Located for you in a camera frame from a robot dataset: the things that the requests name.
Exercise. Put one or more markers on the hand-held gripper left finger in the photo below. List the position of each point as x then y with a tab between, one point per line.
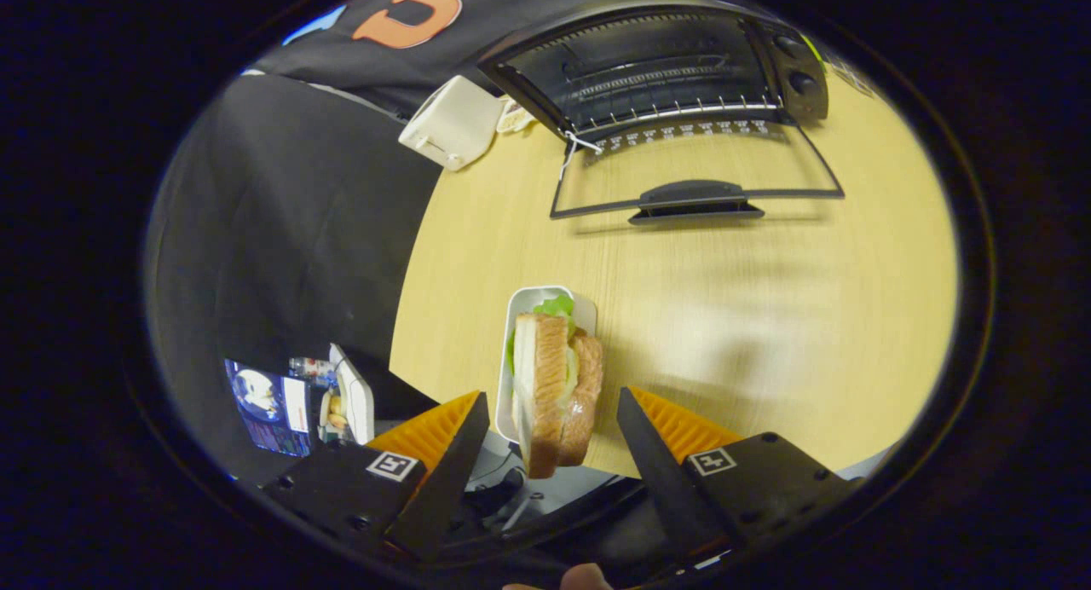
452	479

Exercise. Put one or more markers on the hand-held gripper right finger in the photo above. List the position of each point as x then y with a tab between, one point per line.
660	479

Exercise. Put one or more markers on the toast sandwich with lettuce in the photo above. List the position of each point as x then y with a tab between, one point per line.
550	385

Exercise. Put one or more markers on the black toaster oven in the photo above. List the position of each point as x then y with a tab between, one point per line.
656	70

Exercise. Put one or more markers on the white lidded food container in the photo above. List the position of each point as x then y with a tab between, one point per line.
356	398

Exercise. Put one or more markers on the white food tray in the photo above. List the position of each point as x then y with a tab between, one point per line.
524	304

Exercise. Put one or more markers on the white pop-up toaster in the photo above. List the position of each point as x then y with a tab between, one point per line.
452	121

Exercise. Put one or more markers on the small clear bottle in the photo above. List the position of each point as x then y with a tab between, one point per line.
313	367

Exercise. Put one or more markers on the blue printed box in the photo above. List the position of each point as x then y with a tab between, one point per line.
268	407

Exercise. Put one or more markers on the small cream-coloured object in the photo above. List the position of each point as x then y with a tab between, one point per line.
516	117

